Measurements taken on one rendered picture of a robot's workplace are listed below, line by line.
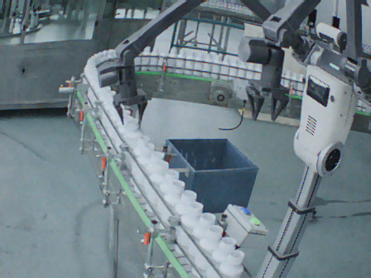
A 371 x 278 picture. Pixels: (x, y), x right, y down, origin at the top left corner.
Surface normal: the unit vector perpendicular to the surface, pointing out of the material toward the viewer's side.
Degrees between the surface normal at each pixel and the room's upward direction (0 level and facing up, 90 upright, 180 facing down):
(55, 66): 90
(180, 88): 90
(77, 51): 90
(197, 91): 90
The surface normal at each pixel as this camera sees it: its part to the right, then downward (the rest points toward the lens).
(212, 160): 0.39, 0.41
